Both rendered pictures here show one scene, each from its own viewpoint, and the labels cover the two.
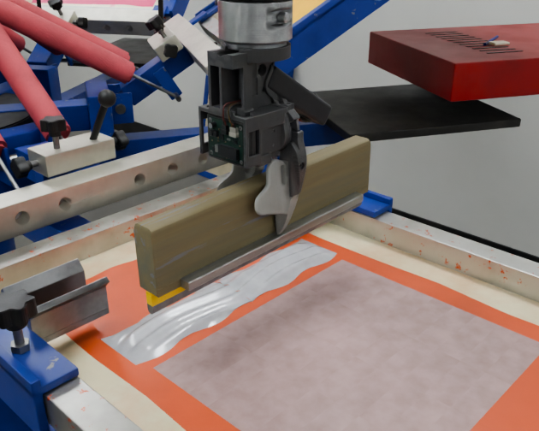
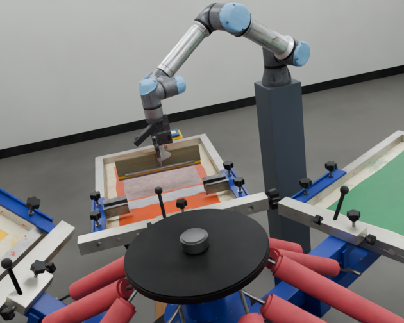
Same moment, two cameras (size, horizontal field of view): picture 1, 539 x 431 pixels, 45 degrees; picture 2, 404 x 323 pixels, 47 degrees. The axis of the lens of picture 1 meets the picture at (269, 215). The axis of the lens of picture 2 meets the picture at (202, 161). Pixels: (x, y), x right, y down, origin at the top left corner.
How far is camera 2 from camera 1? 2.40 m
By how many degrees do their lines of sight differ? 118
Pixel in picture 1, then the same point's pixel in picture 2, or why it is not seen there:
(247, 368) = (183, 179)
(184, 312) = (184, 192)
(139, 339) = (201, 188)
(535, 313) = (111, 178)
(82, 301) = (210, 180)
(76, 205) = not seen: hidden behind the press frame
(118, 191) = not seen: hidden behind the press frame
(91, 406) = (220, 166)
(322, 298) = (147, 190)
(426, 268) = (110, 193)
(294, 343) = (168, 182)
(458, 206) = not seen: outside the picture
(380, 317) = (142, 183)
